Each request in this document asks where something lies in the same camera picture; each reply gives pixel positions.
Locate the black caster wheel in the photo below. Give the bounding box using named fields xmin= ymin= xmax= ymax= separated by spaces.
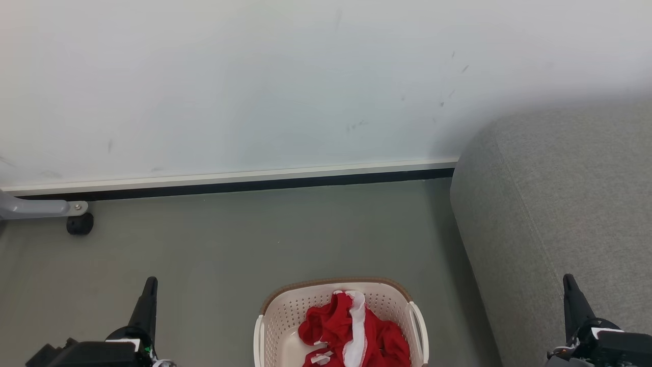
xmin=66 ymin=213 xmax=94 ymax=235

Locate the cream plastic laundry basket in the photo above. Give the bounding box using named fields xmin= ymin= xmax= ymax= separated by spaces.
xmin=253 ymin=277 xmax=429 ymax=367

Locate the grey fabric sofa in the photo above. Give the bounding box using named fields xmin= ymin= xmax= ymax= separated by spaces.
xmin=450 ymin=98 xmax=652 ymax=367

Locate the grey metal frame leg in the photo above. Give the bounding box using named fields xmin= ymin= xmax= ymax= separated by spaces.
xmin=0 ymin=190 xmax=89 ymax=221

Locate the red and white garment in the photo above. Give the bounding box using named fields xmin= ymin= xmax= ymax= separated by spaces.
xmin=298 ymin=291 xmax=411 ymax=367

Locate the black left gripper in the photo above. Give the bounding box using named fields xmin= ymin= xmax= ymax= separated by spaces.
xmin=25 ymin=277 xmax=176 ymax=367

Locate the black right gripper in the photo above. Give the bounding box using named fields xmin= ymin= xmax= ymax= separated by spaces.
xmin=545 ymin=274 xmax=652 ymax=367

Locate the white and black baseboard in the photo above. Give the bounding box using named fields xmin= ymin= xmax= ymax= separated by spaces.
xmin=0 ymin=158 xmax=459 ymax=201

